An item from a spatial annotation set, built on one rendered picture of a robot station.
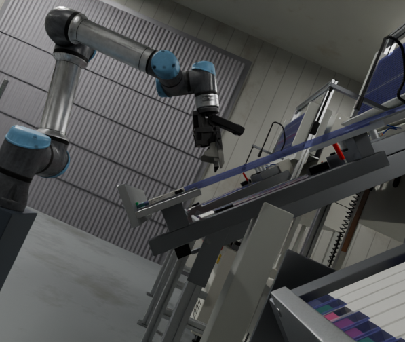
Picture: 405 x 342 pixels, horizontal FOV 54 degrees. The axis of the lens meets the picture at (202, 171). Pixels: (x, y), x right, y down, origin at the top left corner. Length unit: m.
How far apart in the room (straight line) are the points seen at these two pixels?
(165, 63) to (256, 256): 0.64
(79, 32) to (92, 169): 3.71
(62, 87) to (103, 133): 3.58
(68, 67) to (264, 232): 0.93
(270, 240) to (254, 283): 0.08
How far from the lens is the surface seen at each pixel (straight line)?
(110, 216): 4.86
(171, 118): 4.89
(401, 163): 1.22
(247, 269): 0.74
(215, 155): 1.20
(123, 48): 1.23
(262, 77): 5.16
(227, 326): 0.76
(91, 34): 1.28
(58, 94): 1.40
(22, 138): 1.23
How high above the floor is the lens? 0.76
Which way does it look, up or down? 6 degrees up
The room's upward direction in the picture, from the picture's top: 24 degrees clockwise
